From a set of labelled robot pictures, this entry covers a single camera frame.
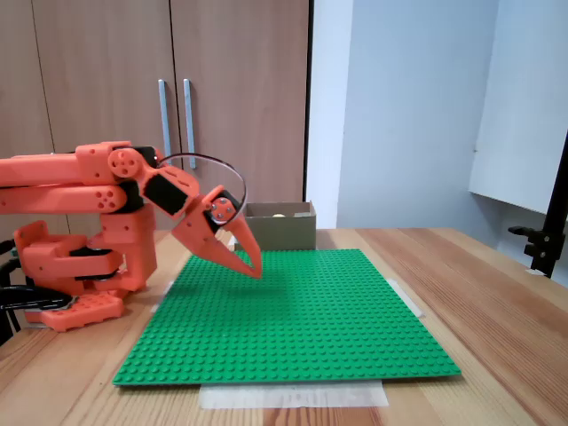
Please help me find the brown wooden cabinet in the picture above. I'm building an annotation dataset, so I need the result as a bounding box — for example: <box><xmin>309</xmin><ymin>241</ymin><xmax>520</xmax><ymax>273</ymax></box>
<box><xmin>0</xmin><ymin>0</ymin><xmax>311</xmax><ymax>232</ymax></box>

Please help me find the wide clear tape strip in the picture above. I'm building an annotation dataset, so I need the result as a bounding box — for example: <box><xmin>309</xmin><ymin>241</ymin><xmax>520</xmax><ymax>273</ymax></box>
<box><xmin>198</xmin><ymin>380</ymin><xmax>390</xmax><ymax>410</ymax></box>

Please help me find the black camera stand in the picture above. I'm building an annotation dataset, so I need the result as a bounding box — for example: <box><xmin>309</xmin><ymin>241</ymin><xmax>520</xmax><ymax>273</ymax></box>
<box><xmin>508</xmin><ymin>130</ymin><xmax>568</xmax><ymax>280</ymax></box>

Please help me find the green studded baseplate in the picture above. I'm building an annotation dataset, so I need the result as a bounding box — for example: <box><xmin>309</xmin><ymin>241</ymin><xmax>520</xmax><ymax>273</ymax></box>
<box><xmin>111</xmin><ymin>248</ymin><xmax>462</xmax><ymax>387</ymax></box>

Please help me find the white wall panel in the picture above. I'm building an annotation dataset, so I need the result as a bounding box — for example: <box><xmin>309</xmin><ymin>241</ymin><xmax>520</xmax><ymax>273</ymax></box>
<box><xmin>468</xmin><ymin>0</ymin><xmax>568</xmax><ymax>217</ymax></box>

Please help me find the open cardboard box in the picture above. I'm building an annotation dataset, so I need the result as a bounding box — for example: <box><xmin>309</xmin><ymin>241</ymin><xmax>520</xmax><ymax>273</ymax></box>
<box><xmin>233</xmin><ymin>200</ymin><xmax>318</xmax><ymax>252</ymax></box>

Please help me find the metal cabinet handle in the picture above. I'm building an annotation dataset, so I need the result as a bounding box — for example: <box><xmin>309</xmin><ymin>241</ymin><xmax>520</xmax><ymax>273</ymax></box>
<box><xmin>182</xmin><ymin>78</ymin><xmax>198</xmax><ymax>170</ymax></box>
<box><xmin>157</xmin><ymin>78</ymin><xmax>174</xmax><ymax>155</ymax></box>

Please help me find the thin gripper servo cable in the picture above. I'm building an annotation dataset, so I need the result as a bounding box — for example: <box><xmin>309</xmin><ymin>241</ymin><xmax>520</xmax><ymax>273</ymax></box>
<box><xmin>160</xmin><ymin>153</ymin><xmax>248</xmax><ymax>218</ymax></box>

